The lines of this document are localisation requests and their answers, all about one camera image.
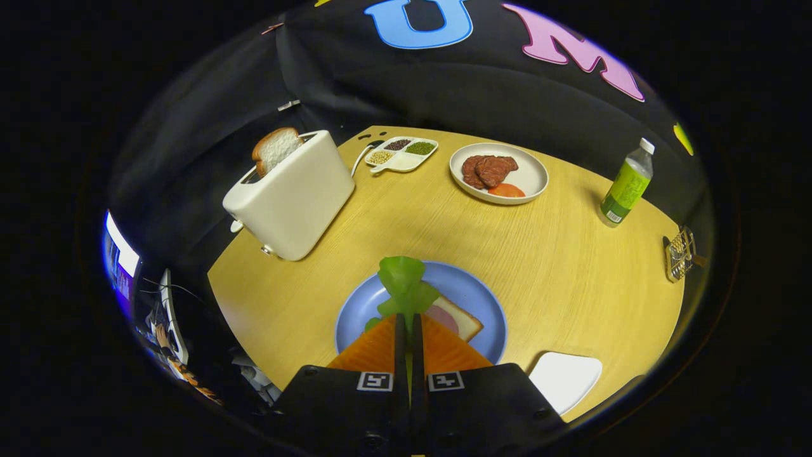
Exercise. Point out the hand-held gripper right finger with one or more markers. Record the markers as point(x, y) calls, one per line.
point(482, 406)

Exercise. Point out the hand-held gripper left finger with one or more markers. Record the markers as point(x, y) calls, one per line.
point(342, 406)

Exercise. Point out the green lettuce leaf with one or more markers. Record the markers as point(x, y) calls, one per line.
point(403, 279)

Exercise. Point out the toasted bread slice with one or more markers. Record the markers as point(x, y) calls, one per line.
point(276, 149)

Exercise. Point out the bread slice with ham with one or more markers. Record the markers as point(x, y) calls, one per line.
point(468, 324)

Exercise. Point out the square white plate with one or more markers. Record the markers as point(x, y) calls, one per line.
point(564, 377)

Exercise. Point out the pink ham slice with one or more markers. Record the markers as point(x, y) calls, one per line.
point(444, 317)

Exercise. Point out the blue plate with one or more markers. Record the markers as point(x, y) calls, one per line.
point(469, 292)

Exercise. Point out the white framed monitor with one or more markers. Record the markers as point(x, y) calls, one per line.
point(171, 311)

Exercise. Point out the white toaster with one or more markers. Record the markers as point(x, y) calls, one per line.
point(298, 197)

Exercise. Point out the red tomato slice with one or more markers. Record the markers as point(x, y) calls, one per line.
point(506, 190)

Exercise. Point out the brown meat slice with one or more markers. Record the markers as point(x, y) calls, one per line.
point(498, 170)
point(469, 171)

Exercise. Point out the round white plate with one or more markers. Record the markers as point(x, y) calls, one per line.
point(530, 174)

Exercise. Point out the white divided dish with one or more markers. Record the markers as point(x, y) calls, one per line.
point(406, 160)

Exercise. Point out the green label water bottle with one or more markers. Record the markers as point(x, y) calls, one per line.
point(627, 187)

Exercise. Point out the lit computer screen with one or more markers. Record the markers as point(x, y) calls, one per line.
point(120, 254)

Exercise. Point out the silver cloth clip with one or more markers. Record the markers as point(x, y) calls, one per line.
point(288, 105)

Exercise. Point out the black backdrop cloth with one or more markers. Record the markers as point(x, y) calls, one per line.
point(380, 82)

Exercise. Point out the orange cloth clip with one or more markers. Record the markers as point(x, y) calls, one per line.
point(273, 28)

